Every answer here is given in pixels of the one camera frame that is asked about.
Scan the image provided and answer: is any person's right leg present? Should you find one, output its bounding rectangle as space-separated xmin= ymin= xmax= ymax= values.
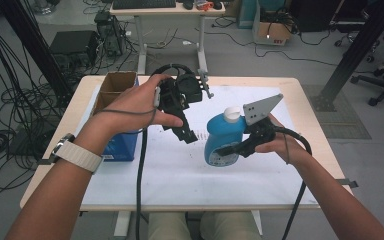
xmin=199 ymin=211 xmax=263 ymax=240

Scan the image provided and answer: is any blue cardboard box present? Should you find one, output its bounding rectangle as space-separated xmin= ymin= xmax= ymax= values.
xmin=91 ymin=70 xmax=140 ymax=162

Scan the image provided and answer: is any white desk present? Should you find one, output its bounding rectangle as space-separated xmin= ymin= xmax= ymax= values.
xmin=109 ymin=1 xmax=227 ymax=76

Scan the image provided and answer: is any left hand-held gripper black cable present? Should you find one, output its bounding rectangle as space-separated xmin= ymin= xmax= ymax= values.
xmin=135 ymin=62 xmax=197 ymax=240

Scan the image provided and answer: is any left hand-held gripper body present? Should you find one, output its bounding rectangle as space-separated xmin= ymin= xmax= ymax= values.
xmin=157 ymin=68 xmax=215 ymax=117

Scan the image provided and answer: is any small orange object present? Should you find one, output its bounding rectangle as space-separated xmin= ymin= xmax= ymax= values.
xmin=195 ymin=0 xmax=215 ymax=12

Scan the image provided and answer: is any person's leg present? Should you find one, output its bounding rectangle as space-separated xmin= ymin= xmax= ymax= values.
xmin=147 ymin=212 xmax=195 ymax=240
xmin=199 ymin=211 xmax=263 ymax=240

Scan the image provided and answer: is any wristwatch with white strap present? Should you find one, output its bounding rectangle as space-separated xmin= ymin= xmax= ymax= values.
xmin=50 ymin=132 xmax=105 ymax=175

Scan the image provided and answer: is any right hand-held gripper black cable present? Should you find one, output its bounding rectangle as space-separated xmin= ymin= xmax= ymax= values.
xmin=272 ymin=125 xmax=314 ymax=240

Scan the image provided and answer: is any black keyboard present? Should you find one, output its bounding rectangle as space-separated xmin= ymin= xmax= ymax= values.
xmin=111 ymin=0 xmax=177 ymax=10

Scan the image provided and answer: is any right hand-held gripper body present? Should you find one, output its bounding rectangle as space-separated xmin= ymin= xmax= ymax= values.
xmin=241 ymin=93 xmax=285 ymax=159

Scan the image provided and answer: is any long black floor cable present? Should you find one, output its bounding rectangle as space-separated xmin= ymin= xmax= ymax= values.
xmin=194 ymin=26 xmax=339 ymax=68

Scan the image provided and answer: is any person's left leg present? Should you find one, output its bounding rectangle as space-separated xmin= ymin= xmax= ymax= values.
xmin=147 ymin=212 xmax=195 ymax=240

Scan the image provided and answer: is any thin grey wrist cord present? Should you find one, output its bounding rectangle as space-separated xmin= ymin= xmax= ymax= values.
xmin=280 ymin=131 xmax=292 ymax=165
xmin=94 ymin=105 xmax=158 ymax=135

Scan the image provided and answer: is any tall blue box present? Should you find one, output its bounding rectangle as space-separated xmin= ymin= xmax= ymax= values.
xmin=236 ymin=0 xmax=259 ymax=30

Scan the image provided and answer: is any person's right hand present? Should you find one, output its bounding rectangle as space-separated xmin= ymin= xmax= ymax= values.
xmin=255 ymin=113 xmax=310 ymax=165

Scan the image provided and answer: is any blue bottle with white cap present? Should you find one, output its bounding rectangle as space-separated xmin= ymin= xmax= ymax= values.
xmin=203 ymin=105 xmax=249 ymax=168

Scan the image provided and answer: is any thin grey left wrist cord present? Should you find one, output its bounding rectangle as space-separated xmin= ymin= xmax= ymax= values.
xmin=94 ymin=105 xmax=158 ymax=135

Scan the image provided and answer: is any white table leg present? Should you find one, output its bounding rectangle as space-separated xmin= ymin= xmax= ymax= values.
xmin=249 ymin=209 xmax=264 ymax=237
xmin=113 ymin=210 xmax=132 ymax=238

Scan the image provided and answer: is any thin grey right wrist cord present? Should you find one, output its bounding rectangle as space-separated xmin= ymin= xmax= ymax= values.
xmin=280 ymin=131 xmax=292 ymax=165

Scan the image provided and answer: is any black equipment box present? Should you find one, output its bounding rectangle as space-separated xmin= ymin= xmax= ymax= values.
xmin=48 ymin=30 xmax=100 ymax=70

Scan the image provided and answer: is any person's left hand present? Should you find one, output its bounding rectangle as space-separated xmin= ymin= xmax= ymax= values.
xmin=84 ymin=73 xmax=184 ymax=152

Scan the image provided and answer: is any open brown cardboard box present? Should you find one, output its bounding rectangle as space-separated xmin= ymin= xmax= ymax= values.
xmin=251 ymin=6 xmax=298 ymax=47

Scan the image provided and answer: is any black computer tower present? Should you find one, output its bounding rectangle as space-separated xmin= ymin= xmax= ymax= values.
xmin=93 ymin=10 xmax=128 ymax=58

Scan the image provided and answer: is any hand-held gripper black cable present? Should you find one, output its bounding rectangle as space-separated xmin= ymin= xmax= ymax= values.
xmin=135 ymin=62 xmax=197 ymax=240
xmin=272 ymin=125 xmax=314 ymax=240

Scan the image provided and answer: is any black metal stand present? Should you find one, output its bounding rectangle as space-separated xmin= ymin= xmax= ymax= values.
xmin=320 ymin=0 xmax=384 ymax=102
xmin=0 ymin=0 xmax=75 ymax=105

